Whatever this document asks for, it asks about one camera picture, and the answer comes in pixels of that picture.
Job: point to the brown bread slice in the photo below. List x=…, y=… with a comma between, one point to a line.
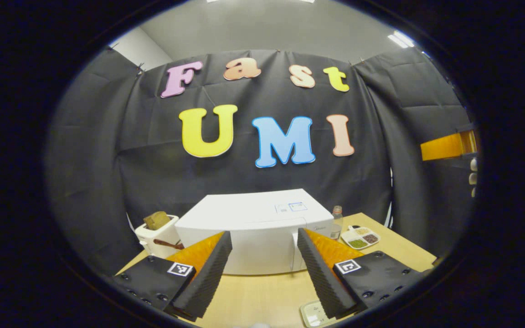
x=156, y=221

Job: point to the white divided dish with grains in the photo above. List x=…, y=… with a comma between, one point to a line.
x=348, y=236

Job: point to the small pale green plate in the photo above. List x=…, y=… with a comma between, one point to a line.
x=310, y=314

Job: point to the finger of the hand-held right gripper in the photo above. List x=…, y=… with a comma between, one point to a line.
x=440, y=146

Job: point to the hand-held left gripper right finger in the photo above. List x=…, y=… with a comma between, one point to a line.
x=321, y=278

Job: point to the black backdrop cloth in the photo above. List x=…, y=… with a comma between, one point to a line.
x=381, y=182

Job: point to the white toaster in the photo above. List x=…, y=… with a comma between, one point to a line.
x=146, y=234

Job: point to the clear bottle with red label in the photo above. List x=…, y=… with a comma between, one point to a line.
x=337, y=228

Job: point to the brown wooden spoon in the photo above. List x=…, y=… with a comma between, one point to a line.
x=169, y=244

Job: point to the white microwave oven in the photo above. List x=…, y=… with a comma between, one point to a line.
x=253, y=214

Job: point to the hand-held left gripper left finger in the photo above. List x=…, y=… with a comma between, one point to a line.
x=205, y=278

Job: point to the small ceiling light panel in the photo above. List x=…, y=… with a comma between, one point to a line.
x=401, y=39

